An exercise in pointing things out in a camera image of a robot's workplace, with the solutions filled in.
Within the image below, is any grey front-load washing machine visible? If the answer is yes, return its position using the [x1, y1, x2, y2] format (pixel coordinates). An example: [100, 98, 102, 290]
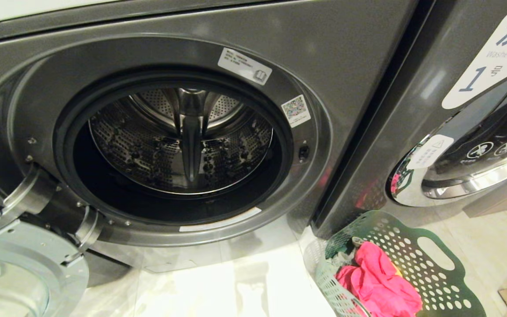
[0, 0, 421, 288]

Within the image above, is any grey washing machine with sign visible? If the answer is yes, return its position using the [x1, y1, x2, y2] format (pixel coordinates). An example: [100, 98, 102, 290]
[313, 0, 507, 240]

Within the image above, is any green perforated laundry basket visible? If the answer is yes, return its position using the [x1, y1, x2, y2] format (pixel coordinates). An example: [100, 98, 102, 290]
[303, 210, 487, 317]

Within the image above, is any closed chrome washing machine door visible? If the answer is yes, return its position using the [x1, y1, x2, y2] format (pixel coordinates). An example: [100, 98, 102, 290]
[386, 66, 507, 207]

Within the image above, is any open washing machine door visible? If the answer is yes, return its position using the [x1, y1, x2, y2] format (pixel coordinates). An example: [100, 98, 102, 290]
[0, 164, 104, 317]

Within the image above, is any steel perforated washer drum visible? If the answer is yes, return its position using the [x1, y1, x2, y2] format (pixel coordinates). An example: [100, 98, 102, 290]
[87, 87, 274, 195]

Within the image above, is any grey-green garment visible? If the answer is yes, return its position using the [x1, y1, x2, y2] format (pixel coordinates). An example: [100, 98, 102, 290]
[324, 238, 368, 276]

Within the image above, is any pink garment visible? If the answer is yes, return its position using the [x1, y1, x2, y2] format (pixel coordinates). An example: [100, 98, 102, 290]
[335, 241, 423, 317]

